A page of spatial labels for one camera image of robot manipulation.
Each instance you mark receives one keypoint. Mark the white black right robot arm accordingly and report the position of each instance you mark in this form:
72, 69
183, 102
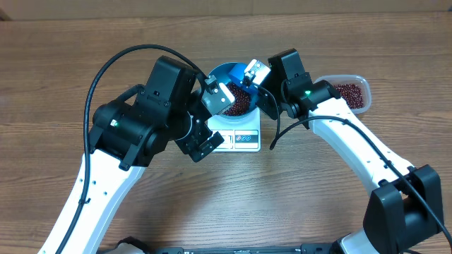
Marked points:
405, 202

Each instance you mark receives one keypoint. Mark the blue plastic measuring scoop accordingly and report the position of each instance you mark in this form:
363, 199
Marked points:
236, 75

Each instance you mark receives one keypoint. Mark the white digital kitchen scale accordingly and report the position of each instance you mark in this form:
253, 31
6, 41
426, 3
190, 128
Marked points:
240, 133

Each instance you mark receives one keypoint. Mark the teal metal bowl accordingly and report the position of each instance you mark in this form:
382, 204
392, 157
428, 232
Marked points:
220, 72

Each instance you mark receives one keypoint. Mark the clear plastic bean container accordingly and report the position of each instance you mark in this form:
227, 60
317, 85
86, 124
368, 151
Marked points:
354, 79

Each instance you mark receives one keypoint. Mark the red beans in bowl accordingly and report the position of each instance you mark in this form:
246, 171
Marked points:
242, 101

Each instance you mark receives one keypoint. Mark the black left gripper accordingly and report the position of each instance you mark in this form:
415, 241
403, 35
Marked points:
193, 146

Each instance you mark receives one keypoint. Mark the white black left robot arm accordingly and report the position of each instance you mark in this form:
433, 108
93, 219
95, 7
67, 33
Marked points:
126, 134

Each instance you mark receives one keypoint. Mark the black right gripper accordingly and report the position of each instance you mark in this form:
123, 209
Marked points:
269, 109

